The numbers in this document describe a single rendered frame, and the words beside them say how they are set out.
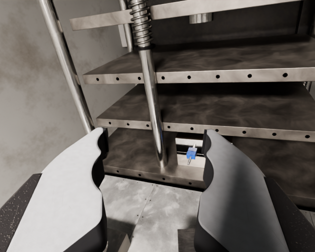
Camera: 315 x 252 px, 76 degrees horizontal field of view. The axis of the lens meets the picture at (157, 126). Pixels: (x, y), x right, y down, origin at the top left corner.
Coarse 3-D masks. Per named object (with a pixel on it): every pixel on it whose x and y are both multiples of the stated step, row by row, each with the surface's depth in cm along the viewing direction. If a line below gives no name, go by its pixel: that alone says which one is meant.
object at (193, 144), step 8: (176, 136) 102; (184, 136) 101; (192, 136) 100; (200, 136) 99; (224, 136) 97; (232, 136) 96; (176, 144) 103; (184, 144) 101; (192, 144) 100; (200, 144) 98; (184, 152) 104; (200, 152) 100; (184, 160) 107; (192, 160) 105; (200, 160) 103
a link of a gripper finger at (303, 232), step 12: (276, 192) 8; (276, 204) 7; (288, 204) 7; (288, 216) 7; (300, 216) 7; (288, 228) 6; (300, 228) 6; (312, 228) 6; (288, 240) 6; (300, 240) 6; (312, 240) 6
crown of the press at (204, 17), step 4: (212, 12) 96; (188, 16) 99; (192, 16) 96; (196, 16) 95; (200, 16) 94; (204, 16) 94; (208, 16) 95; (212, 16) 97; (188, 20) 101; (192, 20) 97; (196, 20) 96; (200, 20) 95; (204, 20) 95; (208, 20) 96
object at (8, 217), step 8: (32, 176) 8; (40, 176) 8; (24, 184) 8; (32, 184) 8; (16, 192) 8; (24, 192) 8; (32, 192) 8; (8, 200) 7; (16, 200) 7; (24, 200) 7; (0, 208) 7; (8, 208) 7; (16, 208) 7; (24, 208) 7; (0, 216) 7; (8, 216) 7; (16, 216) 7; (0, 224) 6; (8, 224) 6; (16, 224) 6; (0, 232) 6; (8, 232) 6; (0, 240) 6; (8, 240) 6; (0, 248) 6
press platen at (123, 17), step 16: (192, 0) 72; (208, 0) 71; (224, 0) 69; (240, 0) 68; (256, 0) 66; (272, 0) 65; (288, 0) 64; (96, 16) 87; (112, 16) 85; (128, 16) 83; (160, 16) 79; (176, 16) 77
